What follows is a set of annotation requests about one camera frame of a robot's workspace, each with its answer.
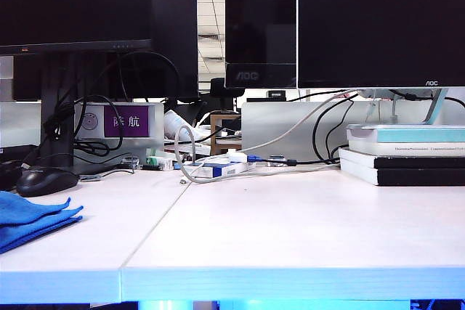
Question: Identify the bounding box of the blue microfibre rag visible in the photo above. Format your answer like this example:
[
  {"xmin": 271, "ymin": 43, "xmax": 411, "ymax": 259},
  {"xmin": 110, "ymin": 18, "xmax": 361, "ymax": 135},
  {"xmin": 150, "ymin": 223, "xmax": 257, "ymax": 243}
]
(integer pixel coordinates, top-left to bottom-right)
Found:
[{"xmin": 0, "ymin": 190, "xmax": 84, "ymax": 255}]

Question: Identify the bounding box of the small wooden shelf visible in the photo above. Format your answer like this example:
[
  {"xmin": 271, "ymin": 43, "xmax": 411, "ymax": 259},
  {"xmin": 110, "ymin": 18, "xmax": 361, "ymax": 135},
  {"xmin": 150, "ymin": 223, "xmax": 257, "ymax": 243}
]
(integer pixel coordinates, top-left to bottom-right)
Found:
[{"xmin": 209, "ymin": 113, "xmax": 242, "ymax": 156}]

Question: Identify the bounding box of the white adapter block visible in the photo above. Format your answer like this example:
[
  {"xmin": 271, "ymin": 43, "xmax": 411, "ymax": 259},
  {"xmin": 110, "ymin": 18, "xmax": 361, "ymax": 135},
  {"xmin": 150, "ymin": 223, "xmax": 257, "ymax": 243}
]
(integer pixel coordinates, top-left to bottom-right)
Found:
[{"xmin": 227, "ymin": 149, "xmax": 248, "ymax": 163}]

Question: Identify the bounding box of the blue and white box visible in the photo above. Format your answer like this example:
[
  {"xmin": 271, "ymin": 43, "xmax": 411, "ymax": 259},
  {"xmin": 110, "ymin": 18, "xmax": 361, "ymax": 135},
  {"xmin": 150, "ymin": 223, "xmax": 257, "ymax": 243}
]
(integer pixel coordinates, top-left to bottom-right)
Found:
[{"xmin": 185, "ymin": 159, "xmax": 257, "ymax": 179}]

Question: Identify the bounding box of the silver desk partition panel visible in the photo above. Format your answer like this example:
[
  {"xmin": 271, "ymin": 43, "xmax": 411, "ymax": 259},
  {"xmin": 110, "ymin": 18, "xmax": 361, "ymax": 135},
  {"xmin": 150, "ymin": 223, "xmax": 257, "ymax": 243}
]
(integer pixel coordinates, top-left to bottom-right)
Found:
[{"xmin": 240, "ymin": 101, "xmax": 465, "ymax": 164}]

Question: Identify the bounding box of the black office chair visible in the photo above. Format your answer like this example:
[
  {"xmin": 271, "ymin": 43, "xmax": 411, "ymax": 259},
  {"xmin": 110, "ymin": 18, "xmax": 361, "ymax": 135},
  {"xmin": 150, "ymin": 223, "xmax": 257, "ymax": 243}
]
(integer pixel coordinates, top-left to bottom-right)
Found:
[{"xmin": 209, "ymin": 77, "xmax": 243, "ymax": 112}]

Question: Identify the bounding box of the white printed tube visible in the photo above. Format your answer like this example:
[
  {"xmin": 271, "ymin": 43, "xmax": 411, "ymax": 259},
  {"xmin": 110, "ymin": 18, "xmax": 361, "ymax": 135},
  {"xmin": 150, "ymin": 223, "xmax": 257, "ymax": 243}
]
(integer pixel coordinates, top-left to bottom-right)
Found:
[{"xmin": 163, "ymin": 109, "xmax": 196, "ymax": 142}]

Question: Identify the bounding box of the green and white carton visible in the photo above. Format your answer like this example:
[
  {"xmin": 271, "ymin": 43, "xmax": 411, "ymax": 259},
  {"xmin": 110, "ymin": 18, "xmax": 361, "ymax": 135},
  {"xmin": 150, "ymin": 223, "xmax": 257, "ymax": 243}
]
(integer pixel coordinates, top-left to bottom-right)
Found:
[{"xmin": 145, "ymin": 155, "xmax": 174, "ymax": 171}]

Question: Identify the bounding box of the white nameplate with purple label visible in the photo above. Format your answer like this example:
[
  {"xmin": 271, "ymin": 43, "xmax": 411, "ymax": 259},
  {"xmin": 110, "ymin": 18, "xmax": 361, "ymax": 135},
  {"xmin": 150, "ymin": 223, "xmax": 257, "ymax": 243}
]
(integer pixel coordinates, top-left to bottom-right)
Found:
[{"xmin": 73, "ymin": 102, "xmax": 165, "ymax": 141}]

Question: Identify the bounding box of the black AOC monitor glossy bezel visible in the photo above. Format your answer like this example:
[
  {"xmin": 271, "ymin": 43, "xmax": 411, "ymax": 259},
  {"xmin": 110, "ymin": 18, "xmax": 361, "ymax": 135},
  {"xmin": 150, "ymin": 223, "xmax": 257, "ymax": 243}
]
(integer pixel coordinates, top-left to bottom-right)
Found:
[{"xmin": 224, "ymin": 0, "xmax": 298, "ymax": 89}]

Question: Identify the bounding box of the white cover book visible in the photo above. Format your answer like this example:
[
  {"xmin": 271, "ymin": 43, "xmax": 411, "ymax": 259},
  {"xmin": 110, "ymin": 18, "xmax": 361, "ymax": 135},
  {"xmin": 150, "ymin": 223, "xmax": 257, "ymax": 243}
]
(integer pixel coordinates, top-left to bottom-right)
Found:
[{"xmin": 347, "ymin": 141, "xmax": 465, "ymax": 158}]

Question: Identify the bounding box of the teal cover book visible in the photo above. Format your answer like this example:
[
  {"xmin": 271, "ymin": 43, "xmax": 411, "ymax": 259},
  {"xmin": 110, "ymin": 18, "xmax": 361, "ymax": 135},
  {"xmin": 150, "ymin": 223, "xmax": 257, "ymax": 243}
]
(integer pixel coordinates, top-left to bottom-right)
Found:
[{"xmin": 346, "ymin": 123, "xmax": 465, "ymax": 144}]

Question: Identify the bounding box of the AOC monitor with silver stand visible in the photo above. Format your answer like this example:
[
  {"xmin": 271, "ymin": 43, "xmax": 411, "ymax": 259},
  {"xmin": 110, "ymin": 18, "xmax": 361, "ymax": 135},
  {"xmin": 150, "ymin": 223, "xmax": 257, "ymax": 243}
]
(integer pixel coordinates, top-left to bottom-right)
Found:
[{"xmin": 296, "ymin": 0, "xmax": 465, "ymax": 126}]

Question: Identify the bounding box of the black cover book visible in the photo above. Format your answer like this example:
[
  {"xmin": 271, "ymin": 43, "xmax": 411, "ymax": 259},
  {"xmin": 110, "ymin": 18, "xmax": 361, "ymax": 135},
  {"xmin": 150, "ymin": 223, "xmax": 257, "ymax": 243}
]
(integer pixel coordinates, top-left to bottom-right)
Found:
[
  {"xmin": 339, "ymin": 148, "xmax": 465, "ymax": 171},
  {"xmin": 339, "ymin": 159, "xmax": 465, "ymax": 187}
]

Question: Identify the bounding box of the black Logitech mouse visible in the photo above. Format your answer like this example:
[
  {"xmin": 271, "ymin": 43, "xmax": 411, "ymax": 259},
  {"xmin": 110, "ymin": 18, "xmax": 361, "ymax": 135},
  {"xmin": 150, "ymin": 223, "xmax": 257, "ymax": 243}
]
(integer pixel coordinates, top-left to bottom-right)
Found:
[{"xmin": 16, "ymin": 166, "xmax": 80, "ymax": 198}]

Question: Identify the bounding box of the black monitor with black stand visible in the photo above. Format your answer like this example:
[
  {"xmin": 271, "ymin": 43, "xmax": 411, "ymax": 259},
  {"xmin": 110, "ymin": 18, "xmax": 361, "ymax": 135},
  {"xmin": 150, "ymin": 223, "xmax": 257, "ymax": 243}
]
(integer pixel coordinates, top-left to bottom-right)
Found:
[{"xmin": 0, "ymin": 0, "xmax": 155, "ymax": 176}]

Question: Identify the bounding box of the frosted desk partition panel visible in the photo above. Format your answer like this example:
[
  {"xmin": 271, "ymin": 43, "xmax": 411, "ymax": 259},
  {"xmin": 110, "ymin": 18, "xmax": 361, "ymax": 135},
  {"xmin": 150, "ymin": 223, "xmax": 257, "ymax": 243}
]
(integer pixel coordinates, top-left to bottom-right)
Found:
[{"xmin": 0, "ymin": 102, "xmax": 42, "ymax": 148}]

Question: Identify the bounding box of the black power adapter with label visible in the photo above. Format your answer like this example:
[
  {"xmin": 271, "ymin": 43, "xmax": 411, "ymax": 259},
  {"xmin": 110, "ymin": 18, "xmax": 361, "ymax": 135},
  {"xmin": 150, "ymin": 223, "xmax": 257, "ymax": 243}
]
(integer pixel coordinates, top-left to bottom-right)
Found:
[{"xmin": 0, "ymin": 144, "xmax": 39, "ymax": 162}]

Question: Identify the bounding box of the thick grey cable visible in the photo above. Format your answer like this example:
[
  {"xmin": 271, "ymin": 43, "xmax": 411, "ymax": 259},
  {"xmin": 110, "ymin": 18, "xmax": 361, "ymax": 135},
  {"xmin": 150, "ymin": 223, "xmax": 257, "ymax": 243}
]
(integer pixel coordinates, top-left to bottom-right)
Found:
[{"xmin": 174, "ymin": 89, "xmax": 359, "ymax": 185}]

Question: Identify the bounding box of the black cable with blue connector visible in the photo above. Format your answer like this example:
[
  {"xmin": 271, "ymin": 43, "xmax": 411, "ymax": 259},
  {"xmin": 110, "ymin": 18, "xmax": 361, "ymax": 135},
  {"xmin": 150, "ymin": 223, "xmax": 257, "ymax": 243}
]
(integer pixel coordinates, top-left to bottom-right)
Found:
[{"xmin": 246, "ymin": 155, "xmax": 341, "ymax": 166}]

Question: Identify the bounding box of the thin white cable with plug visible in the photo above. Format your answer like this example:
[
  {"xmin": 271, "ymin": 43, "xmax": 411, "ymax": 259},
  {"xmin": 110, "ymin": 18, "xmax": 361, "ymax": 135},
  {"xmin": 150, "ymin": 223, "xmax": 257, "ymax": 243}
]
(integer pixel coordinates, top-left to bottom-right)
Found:
[{"xmin": 179, "ymin": 153, "xmax": 232, "ymax": 185}]

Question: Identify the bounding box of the silver USB dongle with cable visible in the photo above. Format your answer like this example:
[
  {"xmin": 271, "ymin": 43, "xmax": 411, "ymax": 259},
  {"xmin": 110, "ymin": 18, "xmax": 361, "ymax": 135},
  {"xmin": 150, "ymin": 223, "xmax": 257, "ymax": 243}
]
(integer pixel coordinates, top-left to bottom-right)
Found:
[{"xmin": 78, "ymin": 166, "xmax": 134, "ymax": 182}]

